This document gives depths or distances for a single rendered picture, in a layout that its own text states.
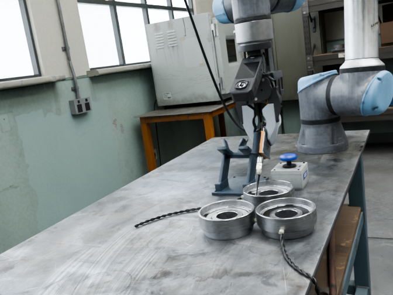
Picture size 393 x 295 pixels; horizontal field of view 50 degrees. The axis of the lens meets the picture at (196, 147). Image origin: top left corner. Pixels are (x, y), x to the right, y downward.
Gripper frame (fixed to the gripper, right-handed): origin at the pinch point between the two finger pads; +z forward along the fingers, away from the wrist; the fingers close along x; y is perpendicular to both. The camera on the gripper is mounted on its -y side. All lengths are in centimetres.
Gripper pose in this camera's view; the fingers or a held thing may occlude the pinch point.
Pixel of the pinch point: (262, 140)
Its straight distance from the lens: 90.4
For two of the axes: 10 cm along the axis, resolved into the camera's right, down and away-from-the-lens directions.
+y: 4.7, -2.5, 8.5
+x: -8.7, 0.2, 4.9
